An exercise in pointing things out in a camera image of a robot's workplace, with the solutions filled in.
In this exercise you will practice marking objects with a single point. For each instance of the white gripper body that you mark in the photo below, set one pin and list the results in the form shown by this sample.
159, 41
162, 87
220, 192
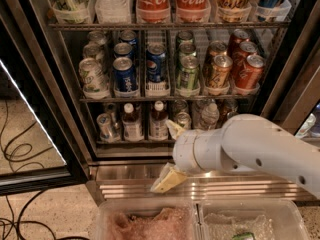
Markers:
184, 150

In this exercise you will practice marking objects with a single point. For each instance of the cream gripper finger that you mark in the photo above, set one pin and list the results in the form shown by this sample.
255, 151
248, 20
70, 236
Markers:
175, 130
169, 177

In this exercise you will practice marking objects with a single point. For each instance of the silver redbull can front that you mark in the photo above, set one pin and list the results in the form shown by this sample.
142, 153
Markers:
107, 130

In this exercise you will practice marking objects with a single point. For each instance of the silver redbull can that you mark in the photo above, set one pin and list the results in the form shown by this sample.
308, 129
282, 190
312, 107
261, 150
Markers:
111, 109
107, 130

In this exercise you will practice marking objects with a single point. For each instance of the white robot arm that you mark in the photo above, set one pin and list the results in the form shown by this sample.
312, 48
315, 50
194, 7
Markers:
245, 143

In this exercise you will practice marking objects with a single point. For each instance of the green can bottom shelf front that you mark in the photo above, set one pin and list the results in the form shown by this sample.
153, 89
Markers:
183, 119

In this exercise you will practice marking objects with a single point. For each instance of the green can bottom shelf rear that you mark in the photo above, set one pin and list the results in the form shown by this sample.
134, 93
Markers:
180, 106

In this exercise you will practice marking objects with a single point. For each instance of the green can middle shelf front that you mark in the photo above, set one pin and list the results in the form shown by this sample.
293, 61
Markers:
188, 69

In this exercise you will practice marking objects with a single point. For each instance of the gold can bottom shelf front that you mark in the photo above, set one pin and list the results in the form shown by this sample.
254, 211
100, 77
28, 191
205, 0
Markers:
231, 114

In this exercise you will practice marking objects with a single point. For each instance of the gold can bottom shelf rear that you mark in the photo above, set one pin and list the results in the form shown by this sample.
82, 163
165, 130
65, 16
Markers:
228, 106

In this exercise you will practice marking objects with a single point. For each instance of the silver redbull can rear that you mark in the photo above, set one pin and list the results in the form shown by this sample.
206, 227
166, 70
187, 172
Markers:
111, 109

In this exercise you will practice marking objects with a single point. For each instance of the orange gold can front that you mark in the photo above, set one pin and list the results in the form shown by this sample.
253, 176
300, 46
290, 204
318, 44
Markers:
218, 71

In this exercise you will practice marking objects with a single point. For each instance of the orange gold can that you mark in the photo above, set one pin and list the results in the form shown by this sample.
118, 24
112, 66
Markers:
218, 71
215, 48

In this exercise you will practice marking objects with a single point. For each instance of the blue pepsi can front left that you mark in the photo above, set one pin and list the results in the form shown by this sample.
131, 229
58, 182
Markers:
124, 73

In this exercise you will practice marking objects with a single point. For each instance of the blue pepsi can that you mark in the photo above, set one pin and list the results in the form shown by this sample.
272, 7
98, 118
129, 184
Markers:
130, 37
156, 62
123, 50
124, 73

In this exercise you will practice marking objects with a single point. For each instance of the blue pepsi can centre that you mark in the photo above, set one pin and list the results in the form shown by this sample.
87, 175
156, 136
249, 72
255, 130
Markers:
156, 62

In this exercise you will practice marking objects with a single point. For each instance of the steel fridge cabinet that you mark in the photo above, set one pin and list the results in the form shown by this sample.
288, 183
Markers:
129, 170

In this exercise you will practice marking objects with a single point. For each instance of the red can front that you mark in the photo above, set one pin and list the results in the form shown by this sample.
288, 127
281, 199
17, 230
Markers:
251, 72

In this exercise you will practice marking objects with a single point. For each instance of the red can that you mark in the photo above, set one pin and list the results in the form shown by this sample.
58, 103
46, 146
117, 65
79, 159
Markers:
240, 53
236, 37
251, 72

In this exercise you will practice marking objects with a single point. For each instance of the orange gold can rear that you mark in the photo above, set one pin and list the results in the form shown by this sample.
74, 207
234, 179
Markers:
215, 48

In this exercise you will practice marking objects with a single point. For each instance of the white green can front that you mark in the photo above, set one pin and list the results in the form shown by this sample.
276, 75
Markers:
92, 76

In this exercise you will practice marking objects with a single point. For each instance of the green can middle shelf rear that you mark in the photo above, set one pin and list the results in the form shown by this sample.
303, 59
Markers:
184, 36

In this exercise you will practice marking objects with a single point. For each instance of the red can middle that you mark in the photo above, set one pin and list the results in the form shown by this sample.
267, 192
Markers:
240, 53

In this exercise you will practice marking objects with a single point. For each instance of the blue pepsi can middle left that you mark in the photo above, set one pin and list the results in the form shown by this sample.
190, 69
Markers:
123, 50

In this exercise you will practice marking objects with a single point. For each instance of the blue pepsi can rear left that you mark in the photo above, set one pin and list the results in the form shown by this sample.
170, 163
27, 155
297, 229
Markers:
130, 37

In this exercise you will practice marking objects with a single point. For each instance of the red can rear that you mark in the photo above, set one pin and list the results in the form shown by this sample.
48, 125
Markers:
236, 37

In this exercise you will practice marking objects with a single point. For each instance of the white green can middle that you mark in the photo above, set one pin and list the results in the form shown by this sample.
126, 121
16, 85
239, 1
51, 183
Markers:
94, 51

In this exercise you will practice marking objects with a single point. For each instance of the white green can rear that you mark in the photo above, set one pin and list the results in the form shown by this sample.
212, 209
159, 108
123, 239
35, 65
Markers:
97, 37

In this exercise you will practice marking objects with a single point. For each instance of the right glass fridge door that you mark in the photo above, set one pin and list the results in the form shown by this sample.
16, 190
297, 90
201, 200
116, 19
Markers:
292, 88

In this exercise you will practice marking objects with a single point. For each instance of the open glass fridge door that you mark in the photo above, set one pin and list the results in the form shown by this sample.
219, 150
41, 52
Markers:
39, 146

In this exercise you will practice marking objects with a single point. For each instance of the tea bottle white cap right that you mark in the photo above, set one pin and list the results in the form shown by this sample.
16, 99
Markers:
158, 129

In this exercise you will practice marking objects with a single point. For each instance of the tea bottle white cap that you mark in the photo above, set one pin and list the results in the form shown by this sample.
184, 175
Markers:
158, 129
132, 123

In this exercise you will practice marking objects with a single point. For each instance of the clear water bottle rear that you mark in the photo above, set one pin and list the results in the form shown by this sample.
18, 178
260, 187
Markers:
199, 105

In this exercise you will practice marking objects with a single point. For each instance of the clear water bottle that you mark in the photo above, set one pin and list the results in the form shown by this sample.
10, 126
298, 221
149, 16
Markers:
199, 105
209, 117

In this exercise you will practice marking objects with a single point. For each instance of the clear water bottle front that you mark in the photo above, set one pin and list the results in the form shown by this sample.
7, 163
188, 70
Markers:
209, 117

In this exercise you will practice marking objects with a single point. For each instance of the plastic bin pink bubble wrap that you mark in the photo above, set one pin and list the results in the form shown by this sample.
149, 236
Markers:
159, 218

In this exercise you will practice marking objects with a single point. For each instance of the tea bottle white cap left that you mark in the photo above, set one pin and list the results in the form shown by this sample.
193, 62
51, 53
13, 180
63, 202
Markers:
132, 123

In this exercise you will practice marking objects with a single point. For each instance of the plastic bin clear bubble wrap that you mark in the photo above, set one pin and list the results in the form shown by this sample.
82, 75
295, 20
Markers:
265, 219

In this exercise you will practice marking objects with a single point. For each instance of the green item in bin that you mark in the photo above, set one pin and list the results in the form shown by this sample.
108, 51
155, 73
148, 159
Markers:
244, 236

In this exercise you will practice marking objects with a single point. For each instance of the coca-cola bottle left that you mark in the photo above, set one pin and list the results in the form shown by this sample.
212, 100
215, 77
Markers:
153, 10

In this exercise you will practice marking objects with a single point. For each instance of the coca-cola bottle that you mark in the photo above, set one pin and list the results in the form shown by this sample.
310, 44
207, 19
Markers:
153, 10
191, 10

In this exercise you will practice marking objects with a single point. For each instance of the coca-cola bottle right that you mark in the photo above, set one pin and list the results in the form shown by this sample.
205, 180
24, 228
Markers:
191, 10

